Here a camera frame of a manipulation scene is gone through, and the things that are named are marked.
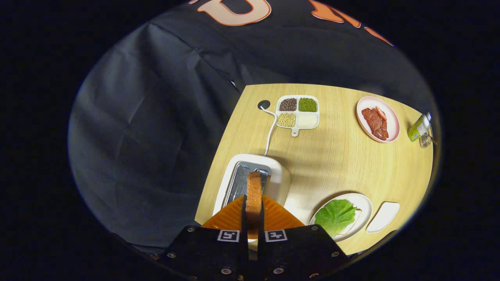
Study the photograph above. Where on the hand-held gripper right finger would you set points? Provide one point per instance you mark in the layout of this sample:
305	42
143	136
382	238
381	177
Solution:
261	222

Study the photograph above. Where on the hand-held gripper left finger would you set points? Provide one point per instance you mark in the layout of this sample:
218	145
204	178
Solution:
244	218

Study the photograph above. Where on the toasted bread slice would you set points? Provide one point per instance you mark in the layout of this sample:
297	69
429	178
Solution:
254	195

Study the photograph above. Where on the green lettuce leaf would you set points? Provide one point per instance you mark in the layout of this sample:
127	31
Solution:
336	216

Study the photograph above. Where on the cream white toaster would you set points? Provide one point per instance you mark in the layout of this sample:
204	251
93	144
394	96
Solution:
279	183

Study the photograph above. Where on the white round plate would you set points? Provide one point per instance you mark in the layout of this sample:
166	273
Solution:
365	207

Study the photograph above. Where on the white divided bean dish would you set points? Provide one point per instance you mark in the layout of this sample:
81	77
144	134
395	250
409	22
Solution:
306	121

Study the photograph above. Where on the white oblong dish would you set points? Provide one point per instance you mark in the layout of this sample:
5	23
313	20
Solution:
384	216

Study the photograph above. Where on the brown meat pieces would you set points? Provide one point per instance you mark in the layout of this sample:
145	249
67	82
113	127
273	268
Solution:
375	123

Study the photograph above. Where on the pink plate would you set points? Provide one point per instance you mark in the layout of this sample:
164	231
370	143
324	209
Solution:
369	102

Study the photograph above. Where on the red sausage slice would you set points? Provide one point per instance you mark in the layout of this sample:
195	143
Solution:
381	113

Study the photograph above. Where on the silver green drink bottle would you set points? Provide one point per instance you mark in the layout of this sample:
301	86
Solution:
418	127

